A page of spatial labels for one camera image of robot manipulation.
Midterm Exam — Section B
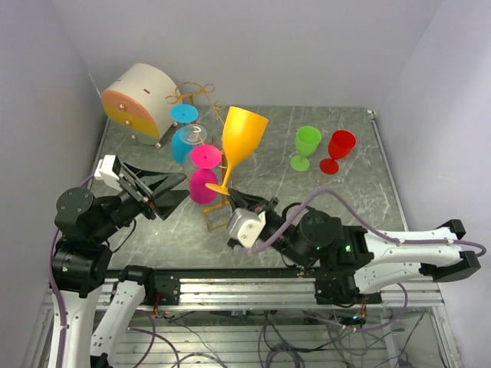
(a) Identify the pink plastic wine glass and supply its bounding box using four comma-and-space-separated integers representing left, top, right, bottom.
189, 144, 222, 205

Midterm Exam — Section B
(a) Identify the clear wine glass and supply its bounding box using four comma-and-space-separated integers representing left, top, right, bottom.
180, 123, 208, 179

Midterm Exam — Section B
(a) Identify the blue plastic wine glass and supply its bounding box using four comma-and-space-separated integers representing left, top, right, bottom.
170, 104, 199, 164

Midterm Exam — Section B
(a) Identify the green plastic wine glass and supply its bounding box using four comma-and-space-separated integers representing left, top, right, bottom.
290, 126, 322, 172

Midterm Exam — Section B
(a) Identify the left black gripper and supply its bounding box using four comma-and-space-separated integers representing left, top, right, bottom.
91, 159, 189, 242

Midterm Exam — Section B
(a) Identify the gold wire glass rack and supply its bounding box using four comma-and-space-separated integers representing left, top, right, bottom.
174, 81, 230, 231

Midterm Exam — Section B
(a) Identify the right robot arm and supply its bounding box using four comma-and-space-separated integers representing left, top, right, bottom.
227, 189, 485, 307

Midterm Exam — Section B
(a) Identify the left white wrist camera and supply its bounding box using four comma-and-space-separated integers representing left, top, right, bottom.
94, 154, 124, 191

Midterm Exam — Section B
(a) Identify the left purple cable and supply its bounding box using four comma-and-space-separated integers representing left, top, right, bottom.
45, 175, 97, 368

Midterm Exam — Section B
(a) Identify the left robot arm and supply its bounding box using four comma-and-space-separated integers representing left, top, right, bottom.
48, 155, 189, 367

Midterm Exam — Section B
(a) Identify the white semicircular drawer box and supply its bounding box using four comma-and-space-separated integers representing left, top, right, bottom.
101, 63, 180, 147

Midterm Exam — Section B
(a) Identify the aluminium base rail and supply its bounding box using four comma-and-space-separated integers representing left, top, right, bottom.
155, 269, 445, 311

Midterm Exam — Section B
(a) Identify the red plastic wine glass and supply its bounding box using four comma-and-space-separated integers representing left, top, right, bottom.
319, 130, 357, 175

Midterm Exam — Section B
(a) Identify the orange plastic wine glass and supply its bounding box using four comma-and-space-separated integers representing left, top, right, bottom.
206, 106, 269, 196

